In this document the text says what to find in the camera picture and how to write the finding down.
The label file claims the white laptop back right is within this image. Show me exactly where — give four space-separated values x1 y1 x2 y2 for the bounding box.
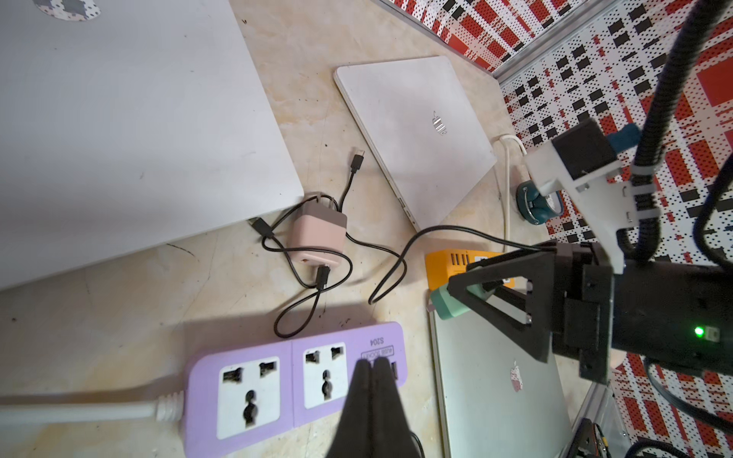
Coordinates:
334 56 497 230

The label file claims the white laptop back left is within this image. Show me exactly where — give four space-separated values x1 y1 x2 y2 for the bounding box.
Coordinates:
1 1 304 288

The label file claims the pink charger adapter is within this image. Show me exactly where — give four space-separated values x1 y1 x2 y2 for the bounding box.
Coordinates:
288 200 347 268

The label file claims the white laptop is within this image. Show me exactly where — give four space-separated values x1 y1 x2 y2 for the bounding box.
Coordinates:
1 1 304 288
334 56 497 230

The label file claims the black cable of pink charger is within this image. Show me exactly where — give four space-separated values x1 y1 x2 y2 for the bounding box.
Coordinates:
247 148 368 340

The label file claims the purple power strip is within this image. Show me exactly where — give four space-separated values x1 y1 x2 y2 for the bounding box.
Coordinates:
182 323 408 457

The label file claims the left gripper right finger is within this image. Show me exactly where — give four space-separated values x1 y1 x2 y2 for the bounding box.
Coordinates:
371 358 424 457

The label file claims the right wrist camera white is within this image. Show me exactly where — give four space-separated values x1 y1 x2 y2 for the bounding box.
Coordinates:
524 118 641 274

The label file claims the green charger adapter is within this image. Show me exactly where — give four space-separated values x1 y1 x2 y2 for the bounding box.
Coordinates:
429 284 494 321

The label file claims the orange power strip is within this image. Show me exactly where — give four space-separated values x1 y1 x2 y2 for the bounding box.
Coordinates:
425 249 499 292

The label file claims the teal alarm clock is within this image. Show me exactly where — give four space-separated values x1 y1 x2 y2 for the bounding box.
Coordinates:
515 181 565 225

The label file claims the white cable of orange strip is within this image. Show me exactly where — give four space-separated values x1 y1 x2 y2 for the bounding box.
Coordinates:
494 132 528 253

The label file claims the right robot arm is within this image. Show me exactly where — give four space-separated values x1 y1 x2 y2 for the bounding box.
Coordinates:
447 1 732 435

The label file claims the black cable laptop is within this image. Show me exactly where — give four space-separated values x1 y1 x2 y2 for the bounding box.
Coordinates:
367 224 545 305

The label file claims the silver laptop front right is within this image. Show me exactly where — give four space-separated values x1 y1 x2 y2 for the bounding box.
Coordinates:
429 302 572 457

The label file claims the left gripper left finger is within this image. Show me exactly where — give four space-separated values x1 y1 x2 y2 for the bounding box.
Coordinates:
326 359 376 458

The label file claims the white cable of purple strip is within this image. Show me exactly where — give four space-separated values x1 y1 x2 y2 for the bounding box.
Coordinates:
0 391 187 426

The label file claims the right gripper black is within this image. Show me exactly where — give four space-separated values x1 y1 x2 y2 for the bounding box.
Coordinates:
448 242 615 385

